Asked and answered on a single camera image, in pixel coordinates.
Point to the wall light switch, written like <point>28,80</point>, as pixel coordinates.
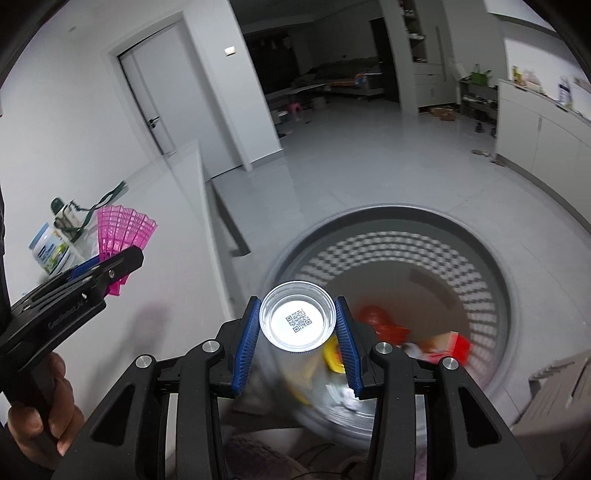
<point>230,50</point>

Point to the brown cardboard box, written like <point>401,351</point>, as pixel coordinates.
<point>442,113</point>

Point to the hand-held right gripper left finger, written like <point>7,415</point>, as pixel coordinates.
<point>247,346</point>

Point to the pink plastic stool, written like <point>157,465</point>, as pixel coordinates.
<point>294,110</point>

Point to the white and blue bottle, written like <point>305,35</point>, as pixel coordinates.
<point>565,92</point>

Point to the grey mesh trash basket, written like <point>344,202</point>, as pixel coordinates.
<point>415,258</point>

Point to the person's left hand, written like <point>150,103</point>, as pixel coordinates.
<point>64,406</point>

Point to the tall white shelf unit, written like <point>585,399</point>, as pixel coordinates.
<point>425,87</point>

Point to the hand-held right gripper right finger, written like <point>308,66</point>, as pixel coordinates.
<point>346,346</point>

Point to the red plastic bag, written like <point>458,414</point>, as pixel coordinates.
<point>378,318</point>

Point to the grey fuzzy cloth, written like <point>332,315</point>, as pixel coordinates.
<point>258,461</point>

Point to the grey cardboard carton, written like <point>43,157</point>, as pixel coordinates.
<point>554,406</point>

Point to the slipper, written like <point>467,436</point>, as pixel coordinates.
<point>481,153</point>

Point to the clear plastic cup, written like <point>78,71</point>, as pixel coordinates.
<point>298,321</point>

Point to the shoe rack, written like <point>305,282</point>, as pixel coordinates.
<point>478,99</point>

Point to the white milk powder can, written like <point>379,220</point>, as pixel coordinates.
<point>46,251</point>

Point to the green bag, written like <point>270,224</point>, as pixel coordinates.
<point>480,76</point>

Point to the pink packet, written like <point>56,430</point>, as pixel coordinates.
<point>531,79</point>

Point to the white low cabinet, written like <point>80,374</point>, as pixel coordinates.
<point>545,138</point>

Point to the red and white carton box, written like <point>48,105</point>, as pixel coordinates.
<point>457,346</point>

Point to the dark sofa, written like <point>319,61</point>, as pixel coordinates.
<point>337,74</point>

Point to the grey door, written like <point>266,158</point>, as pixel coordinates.
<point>184,101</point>

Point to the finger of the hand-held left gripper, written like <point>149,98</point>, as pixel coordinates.
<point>120,265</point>
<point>85,267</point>

